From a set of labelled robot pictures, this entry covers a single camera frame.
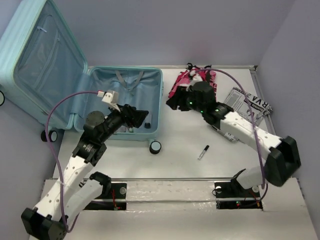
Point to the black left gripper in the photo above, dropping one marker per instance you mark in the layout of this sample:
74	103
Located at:
137	116

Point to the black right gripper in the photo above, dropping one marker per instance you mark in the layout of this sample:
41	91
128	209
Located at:
181	96

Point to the clear tube with black cap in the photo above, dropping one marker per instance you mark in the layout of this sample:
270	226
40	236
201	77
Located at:
203	152

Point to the newspaper print garment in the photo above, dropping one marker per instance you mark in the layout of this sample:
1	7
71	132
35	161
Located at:
240	102

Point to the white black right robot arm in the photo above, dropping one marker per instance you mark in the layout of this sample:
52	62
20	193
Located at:
279	157

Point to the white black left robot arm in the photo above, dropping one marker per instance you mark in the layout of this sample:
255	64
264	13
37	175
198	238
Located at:
57	212

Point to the pink camouflage folded garment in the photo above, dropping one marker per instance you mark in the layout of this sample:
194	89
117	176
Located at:
184	77

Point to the light blue open suitcase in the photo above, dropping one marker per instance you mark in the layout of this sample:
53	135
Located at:
45	73

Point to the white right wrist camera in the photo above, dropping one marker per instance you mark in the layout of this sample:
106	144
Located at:
194	77

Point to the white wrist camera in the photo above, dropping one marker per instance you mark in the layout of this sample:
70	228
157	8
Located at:
194	77
110	97

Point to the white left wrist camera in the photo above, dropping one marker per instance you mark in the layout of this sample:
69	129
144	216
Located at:
110	97

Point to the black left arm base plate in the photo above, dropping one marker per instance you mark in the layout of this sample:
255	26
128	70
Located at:
114	200

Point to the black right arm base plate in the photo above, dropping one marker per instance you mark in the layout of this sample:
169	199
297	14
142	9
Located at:
230	199

